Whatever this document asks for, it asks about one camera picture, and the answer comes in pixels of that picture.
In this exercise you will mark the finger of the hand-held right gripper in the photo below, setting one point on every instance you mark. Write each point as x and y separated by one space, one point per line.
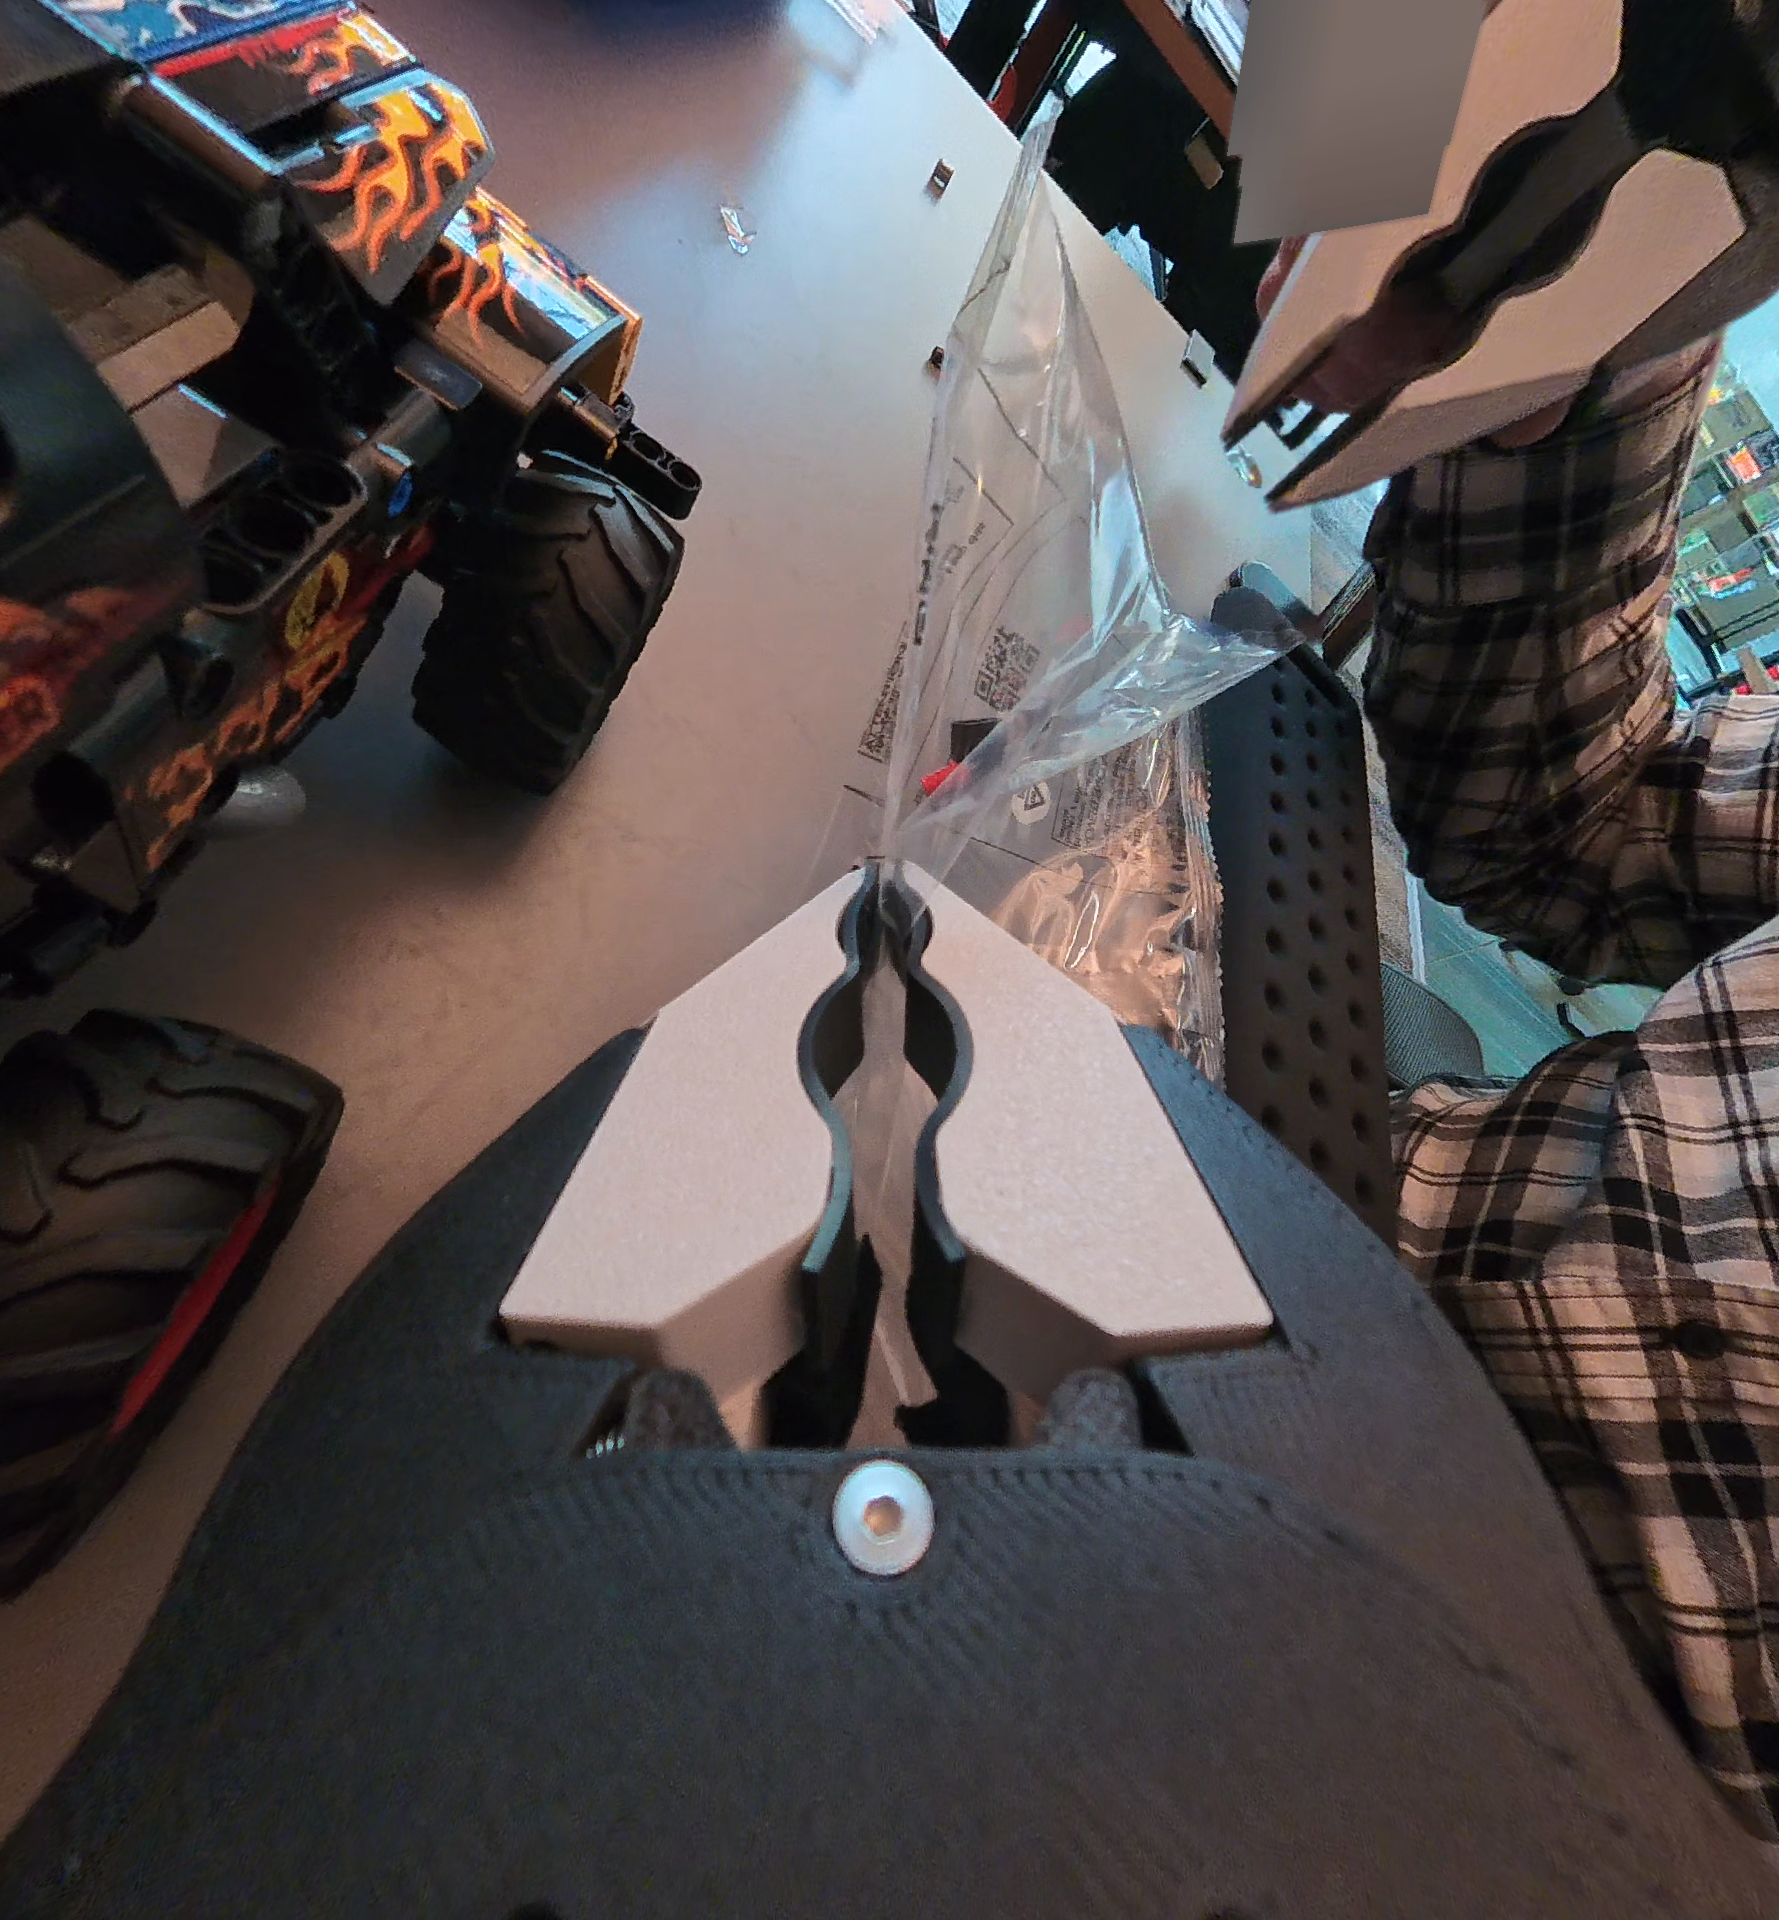
1336 347
1582 301

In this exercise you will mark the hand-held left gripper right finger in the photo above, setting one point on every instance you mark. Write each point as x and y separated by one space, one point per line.
1115 1199

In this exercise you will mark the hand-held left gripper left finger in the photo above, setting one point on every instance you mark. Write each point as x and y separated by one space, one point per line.
646 1199

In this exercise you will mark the clear plastic bag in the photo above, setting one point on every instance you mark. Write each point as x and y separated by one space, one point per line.
1039 498

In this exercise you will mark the person's right forearm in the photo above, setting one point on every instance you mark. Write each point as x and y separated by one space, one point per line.
1521 723

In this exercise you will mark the grey desk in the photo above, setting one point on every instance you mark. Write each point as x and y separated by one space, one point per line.
602 898

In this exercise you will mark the person's right hand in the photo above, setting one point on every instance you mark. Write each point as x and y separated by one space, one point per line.
1614 396

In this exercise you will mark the crinkled printed plastic bag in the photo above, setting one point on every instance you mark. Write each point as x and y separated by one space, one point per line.
1129 898

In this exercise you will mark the background shelving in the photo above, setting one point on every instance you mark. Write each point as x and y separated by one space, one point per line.
1766 542

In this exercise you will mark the black perforated chair armrest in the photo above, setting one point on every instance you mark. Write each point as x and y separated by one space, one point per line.
1305 928

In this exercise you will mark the brown workbench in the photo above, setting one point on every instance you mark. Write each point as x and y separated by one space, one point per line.
1179 61

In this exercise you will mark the grey chair seat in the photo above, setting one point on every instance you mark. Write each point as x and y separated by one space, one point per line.
1438 1028

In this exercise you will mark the small red piece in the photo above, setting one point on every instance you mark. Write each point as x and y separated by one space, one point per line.
949 773

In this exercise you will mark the person's plaid shirt torso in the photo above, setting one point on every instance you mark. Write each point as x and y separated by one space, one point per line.
1657 1350

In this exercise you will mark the flame-printed toy monster truck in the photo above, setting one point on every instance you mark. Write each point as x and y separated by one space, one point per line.
199 448

